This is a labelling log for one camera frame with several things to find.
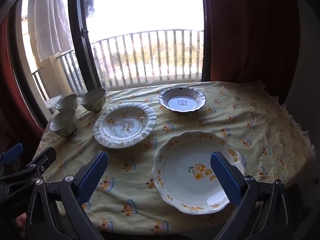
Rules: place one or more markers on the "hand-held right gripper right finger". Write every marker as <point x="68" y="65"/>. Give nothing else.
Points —
<point x="225" y="177"/>

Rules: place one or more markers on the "white lace curtain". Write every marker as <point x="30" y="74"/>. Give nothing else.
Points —
<point x="47" y="17"/>

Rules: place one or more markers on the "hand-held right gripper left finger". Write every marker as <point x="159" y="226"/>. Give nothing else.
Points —
<point x="91" y="180"/>

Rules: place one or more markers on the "white ribbed-rim plate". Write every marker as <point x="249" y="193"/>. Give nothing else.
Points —
<point x="125" y="127"/>

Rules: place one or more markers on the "red curtain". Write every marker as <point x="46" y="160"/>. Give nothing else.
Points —
<point x="15" y="92"/>
<point x="250" y="30"/>

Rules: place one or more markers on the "balcony railing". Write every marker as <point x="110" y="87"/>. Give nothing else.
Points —
<point x="67" y="67"/>

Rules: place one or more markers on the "dark window frame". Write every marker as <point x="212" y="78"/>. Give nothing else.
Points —
<point x="77" y="30"/>

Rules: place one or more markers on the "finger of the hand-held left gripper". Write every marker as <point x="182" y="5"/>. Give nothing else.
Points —
<point x="43" y="157"/>
<point x="11" y="153"/>

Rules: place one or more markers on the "white scalloped plate with emblem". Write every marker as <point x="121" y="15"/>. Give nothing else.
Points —
<point x="182" y="102"/>

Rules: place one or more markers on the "white outdoor unit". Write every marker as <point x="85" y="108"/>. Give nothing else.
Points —
<point x="53" y="102"/>

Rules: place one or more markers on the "person's left hand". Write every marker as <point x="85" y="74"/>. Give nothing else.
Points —
<point x="21" y="222"/>

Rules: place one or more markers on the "dark-rimmed floral bowl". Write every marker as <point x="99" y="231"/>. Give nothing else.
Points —
<point x="62" y="125"/>
<point x="93" y="102"/>
<point x="67" y="102"/>

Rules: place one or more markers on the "white yellow-flower scalloped plate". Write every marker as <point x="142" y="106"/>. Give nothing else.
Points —
<point x="180" y="187"/>

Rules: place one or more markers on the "yellow printed tablecloth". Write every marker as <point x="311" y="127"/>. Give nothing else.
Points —
<point x="250" y="142"/>

